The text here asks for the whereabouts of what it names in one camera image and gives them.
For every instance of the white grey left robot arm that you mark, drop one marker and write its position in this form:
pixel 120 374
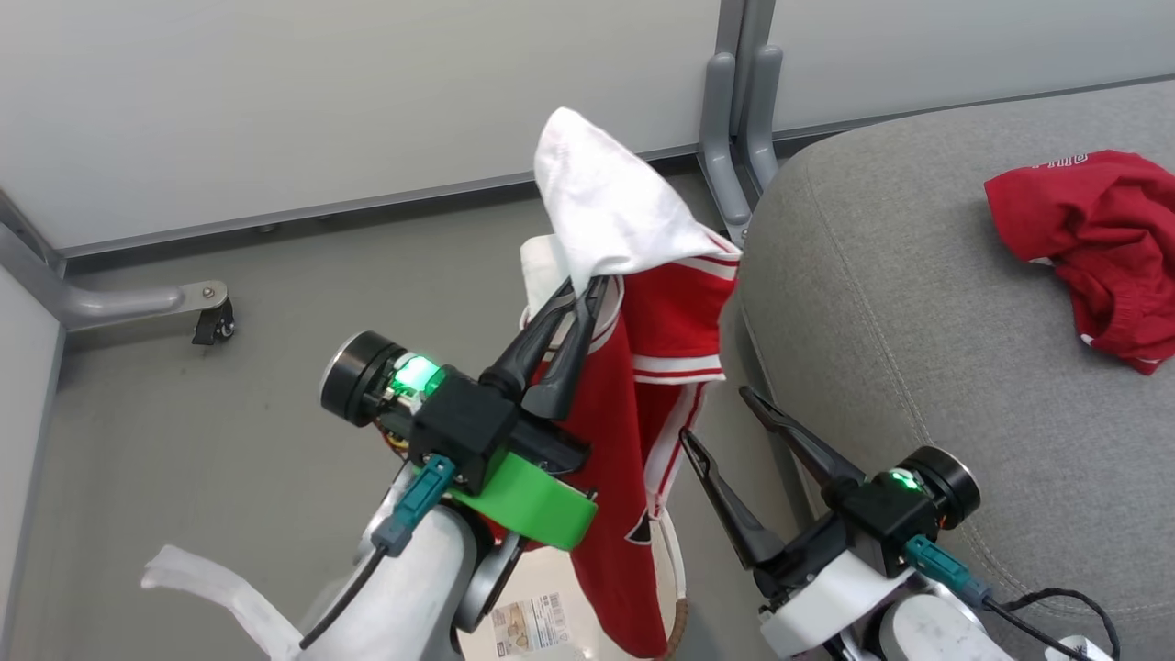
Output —
pixel 413 597

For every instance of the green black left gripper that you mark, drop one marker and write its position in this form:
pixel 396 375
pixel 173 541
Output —
pixel 532 505

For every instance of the black caster wheel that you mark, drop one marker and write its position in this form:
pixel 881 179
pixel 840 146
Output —
pixel 213 323

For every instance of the red basketball shorts number 23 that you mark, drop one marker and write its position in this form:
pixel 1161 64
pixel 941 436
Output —
pixel 1092 239

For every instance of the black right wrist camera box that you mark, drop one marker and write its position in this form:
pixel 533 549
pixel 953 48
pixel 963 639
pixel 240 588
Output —
pixel 881 525

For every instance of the paper label with barcode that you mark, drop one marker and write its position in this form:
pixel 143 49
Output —
pixel 531 624

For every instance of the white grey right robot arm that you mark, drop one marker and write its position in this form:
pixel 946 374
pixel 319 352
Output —
pixel 936 633

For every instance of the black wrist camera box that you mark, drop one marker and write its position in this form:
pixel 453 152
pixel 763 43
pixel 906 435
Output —
pixel 464 427
pixel 881 525

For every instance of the red white basketball jersey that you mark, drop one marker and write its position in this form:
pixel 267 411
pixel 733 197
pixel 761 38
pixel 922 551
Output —
pixel 643 312

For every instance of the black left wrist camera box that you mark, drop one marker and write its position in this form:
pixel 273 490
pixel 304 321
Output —
pixel 464 427

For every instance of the grey partition support leg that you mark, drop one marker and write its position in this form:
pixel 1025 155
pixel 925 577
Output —
pixel 762 110
pixel 721 156
pixel 119 301

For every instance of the white laundry basket brown rim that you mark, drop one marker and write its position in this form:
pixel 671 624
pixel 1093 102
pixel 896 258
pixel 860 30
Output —
pixel 551 583

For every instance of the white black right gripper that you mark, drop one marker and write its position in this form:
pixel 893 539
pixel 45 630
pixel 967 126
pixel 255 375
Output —
pixel 826 597

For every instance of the grey fabric sofa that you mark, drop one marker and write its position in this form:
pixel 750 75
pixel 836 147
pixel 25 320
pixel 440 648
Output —
pixel 918 321

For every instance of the white strip on arm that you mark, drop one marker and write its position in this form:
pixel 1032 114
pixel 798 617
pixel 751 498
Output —
pixel 220 588

